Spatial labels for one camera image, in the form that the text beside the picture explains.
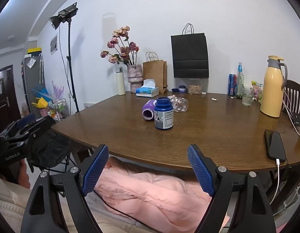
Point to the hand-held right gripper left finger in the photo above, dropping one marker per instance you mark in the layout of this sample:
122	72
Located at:
95	172

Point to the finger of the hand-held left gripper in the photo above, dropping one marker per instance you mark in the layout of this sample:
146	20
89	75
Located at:
26	120
39	126

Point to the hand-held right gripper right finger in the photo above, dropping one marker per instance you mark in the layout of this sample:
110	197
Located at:
201	172

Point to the purple bottle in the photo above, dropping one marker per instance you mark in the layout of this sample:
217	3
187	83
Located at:
150	109

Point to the black folding chair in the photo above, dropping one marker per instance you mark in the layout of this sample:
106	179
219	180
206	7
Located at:
49	148

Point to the white trolley rack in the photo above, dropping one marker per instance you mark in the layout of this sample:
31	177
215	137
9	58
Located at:
59	109

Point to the blue dustpan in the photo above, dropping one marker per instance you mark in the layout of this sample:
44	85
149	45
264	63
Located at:
42	92

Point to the dark brown door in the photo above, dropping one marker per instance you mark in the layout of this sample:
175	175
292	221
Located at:
5	94

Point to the purple coral decoration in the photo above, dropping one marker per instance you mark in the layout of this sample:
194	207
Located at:
57	91

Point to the grey refrigerator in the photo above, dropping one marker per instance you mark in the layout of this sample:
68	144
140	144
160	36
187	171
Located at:
32	77

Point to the cream knit cloth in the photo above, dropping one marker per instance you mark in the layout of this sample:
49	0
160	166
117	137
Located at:
7	203

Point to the blue pill bottle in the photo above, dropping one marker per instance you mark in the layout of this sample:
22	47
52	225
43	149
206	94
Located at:
163	116

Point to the yellow box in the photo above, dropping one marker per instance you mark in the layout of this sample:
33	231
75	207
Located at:
34	50

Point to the clear plastic bottle lying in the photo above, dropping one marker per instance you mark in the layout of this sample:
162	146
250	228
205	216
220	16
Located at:
180	104

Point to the black smartphone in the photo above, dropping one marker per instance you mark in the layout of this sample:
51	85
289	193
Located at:
275	145

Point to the clear snack container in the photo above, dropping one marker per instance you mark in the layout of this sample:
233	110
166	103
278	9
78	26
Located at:
194	87

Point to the small blue-lidded jar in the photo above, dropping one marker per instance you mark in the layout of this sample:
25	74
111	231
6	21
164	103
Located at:
182	89

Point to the clear drinking glass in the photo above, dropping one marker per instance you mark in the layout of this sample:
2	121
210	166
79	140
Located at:
247	98

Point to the white thermos bottle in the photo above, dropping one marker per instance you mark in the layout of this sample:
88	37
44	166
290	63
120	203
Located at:
121	83

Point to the blue soda can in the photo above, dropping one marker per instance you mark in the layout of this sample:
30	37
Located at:
231	85

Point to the blue tissue box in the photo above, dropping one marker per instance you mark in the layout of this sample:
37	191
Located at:
147	91

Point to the colourful snack packets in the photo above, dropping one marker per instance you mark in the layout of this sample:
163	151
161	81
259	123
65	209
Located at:
257	91

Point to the clear bottle with blue cap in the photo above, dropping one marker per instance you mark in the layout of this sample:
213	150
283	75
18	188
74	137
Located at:
240	80

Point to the pink stone vase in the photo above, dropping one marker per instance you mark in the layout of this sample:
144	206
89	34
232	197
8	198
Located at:
134	76

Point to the yellow thermos jug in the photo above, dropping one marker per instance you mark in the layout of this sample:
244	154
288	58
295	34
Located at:
271	89

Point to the brown paper bag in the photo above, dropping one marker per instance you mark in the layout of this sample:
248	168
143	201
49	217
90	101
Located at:
153	74

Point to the black charger block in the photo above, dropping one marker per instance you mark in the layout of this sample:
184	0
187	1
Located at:
297	119

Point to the dried pink flowers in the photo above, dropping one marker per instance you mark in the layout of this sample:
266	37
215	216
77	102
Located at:
121	48

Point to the black studio light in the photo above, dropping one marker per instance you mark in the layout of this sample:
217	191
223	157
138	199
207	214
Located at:
65	13

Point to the black paper bag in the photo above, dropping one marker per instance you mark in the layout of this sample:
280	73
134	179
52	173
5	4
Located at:
190	55

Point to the dark wooden chair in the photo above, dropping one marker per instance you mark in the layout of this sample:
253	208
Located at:
295	94

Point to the wall picture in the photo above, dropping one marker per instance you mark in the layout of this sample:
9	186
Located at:
54	44

